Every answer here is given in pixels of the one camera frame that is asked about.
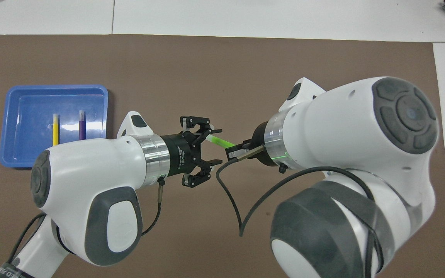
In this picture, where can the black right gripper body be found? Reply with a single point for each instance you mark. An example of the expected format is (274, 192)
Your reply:
(259, 135)

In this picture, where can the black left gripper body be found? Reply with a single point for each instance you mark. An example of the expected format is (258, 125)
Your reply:
(178, 154)

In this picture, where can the green pen with white cap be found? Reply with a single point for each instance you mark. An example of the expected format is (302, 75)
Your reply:
(220, 141)

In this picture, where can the purple pen with white cap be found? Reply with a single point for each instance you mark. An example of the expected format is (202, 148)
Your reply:
(82, 127)

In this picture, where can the yellow pen with white cap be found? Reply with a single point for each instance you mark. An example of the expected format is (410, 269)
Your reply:
(55, 131)

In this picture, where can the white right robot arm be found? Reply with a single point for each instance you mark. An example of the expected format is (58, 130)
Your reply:
(342, 127)

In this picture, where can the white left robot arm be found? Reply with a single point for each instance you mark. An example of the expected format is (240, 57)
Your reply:
(83, 166)

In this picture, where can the blue plastic tray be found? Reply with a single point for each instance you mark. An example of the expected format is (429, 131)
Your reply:
(29, 108)

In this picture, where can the brown table mat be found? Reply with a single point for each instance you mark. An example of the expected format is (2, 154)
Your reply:
(207, 77)

